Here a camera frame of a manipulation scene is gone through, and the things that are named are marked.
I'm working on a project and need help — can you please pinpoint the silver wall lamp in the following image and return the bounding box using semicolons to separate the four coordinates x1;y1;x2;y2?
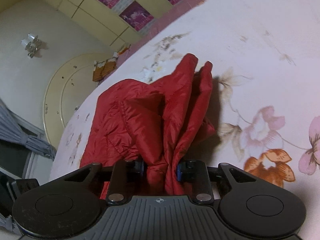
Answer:
21;33;48;59

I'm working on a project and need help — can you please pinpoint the floral white bed sheet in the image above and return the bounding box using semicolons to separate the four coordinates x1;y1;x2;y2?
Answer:
50;0;319;239

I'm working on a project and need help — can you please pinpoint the red down jacket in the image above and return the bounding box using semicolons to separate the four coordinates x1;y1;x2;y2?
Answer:
80;54;215;195

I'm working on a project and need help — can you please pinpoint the grey blue curtain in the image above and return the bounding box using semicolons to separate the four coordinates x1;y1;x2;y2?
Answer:
1;100;56;160

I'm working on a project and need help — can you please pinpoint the cream round headboard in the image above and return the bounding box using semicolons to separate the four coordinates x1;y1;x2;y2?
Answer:
43;53;112;148

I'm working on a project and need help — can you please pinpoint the lower left purple poster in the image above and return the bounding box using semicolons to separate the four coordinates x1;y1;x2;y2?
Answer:
119;1;154;31

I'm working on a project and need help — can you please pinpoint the pink checkered bed sheet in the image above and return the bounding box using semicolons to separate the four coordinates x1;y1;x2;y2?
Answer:
117;0;205;67

